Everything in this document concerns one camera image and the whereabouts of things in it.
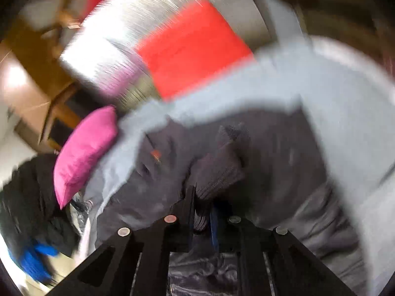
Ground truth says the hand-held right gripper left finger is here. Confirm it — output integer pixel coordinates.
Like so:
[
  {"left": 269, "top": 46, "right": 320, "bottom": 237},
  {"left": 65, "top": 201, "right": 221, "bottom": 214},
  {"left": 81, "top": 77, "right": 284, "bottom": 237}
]
[{"left": 46, "top": 185, "right": 196, "bottom": 296}]

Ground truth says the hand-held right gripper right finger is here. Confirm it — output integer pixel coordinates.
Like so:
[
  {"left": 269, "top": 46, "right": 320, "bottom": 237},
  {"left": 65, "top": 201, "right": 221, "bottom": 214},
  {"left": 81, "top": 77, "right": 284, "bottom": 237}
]
[{"left": 210, "top": 205, "right": 357, "bottom": 296}]

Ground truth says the dark grey jacket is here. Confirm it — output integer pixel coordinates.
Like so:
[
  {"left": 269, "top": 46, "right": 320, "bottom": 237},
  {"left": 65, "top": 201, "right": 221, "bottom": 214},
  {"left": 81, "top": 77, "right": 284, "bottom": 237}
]
[{"left": 93, "top": 108, "right": 371, "bottom": 296}]

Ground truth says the clear plastic bag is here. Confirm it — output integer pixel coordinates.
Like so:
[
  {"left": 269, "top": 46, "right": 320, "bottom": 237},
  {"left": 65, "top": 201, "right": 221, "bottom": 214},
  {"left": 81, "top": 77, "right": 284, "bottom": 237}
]
[{"left": 69, "top": 193, "right": 93, "bottom": 232}]

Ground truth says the pink pillow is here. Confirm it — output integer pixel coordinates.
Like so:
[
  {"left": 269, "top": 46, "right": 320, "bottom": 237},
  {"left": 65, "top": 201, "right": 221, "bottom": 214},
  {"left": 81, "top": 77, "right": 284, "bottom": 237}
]
[{"left": 53, "top": 105, "right": 119, "bottom": 210}]

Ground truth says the black cloth pile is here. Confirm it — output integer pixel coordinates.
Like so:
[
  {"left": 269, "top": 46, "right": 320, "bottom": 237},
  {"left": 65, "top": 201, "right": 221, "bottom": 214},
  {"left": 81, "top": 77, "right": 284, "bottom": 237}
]
[{"left": 0, "top": 152, "right": 81, "bottom": 284}]

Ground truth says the blue cloth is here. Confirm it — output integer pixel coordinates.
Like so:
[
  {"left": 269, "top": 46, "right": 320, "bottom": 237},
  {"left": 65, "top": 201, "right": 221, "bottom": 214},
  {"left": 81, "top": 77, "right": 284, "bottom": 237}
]
[{"left": 9, "top": 237, "right": 59, "bottom": 281}]

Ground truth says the red pillow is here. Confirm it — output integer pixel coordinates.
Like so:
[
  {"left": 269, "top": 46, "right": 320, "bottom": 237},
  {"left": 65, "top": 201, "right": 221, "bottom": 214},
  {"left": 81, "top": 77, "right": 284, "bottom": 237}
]
[{"left": 136, "top": 0, "right": 255, "bottom": 101}]

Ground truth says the grey bed sheet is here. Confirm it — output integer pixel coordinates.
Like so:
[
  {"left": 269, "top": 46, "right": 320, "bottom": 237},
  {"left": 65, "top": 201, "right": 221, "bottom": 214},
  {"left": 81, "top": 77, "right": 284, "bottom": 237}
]
[{"left": 83, "top": 0, "right": 395, "bottom": 296}]

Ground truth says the silver foil mat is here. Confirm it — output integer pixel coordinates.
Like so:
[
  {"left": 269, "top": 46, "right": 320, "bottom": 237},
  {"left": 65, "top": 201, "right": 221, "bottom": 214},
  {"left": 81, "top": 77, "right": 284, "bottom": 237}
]
[{"left": 59, "top": 0, "right": 272, "bottom": 114}]

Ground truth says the wooden cabinet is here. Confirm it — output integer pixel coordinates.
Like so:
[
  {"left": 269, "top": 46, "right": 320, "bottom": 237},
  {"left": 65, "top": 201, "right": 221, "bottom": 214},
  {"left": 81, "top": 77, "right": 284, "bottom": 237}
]
[{"left": 6, "top": 15, "right": 84, "bottom": 151}]

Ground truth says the wooden chair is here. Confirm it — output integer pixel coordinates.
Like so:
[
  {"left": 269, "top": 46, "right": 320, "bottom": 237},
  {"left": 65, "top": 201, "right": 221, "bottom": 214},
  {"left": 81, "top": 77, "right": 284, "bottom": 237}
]
[{"left": 40, "top": 0, "right": 90, "bottom": 37}]

